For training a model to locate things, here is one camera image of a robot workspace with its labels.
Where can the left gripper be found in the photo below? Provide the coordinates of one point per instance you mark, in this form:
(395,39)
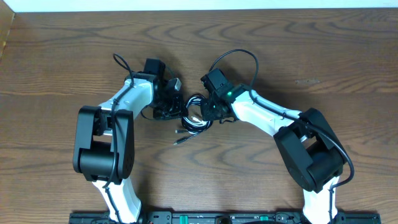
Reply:
(170,112)

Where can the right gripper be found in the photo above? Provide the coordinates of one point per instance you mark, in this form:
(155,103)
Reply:
(206,113)

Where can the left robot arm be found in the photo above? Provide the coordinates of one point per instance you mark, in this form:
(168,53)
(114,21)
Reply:
(104,140)

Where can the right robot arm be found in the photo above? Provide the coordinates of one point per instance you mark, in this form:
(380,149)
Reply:
(309,148)

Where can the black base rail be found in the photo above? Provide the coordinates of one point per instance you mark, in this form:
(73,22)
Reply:
(223,218)

